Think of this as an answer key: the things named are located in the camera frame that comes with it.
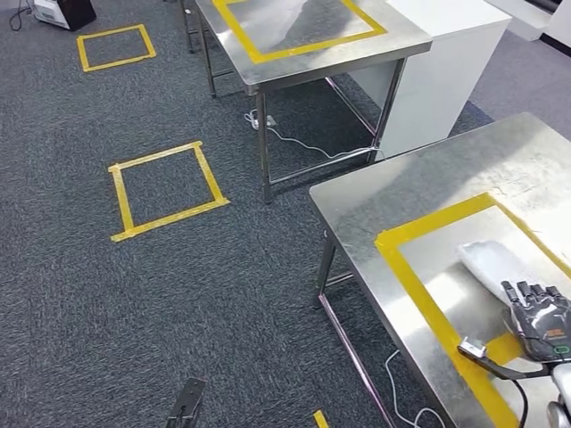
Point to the white plastic car part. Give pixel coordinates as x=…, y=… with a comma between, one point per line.
x=490, y=266

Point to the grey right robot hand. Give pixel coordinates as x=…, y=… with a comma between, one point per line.
x=544, y=325

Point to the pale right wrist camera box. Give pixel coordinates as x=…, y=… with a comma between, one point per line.
x=473, y=347

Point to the white counter with black base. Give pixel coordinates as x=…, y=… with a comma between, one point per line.
x=526, y=18

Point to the black box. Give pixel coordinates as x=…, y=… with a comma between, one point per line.
x=80, y=12

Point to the stainless steel workbench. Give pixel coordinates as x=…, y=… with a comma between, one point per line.
x=312, y=65
x=379, y=195

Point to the yellow floor tape square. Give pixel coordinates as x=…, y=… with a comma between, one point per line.
x=122, y=201
x=83, y=53

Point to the white device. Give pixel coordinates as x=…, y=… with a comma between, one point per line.
x=47, y=12

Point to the black robot foot plate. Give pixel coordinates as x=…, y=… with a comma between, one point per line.
x=187, y=404

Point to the yellow floor tape outline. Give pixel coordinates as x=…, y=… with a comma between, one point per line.
x=321, y=420

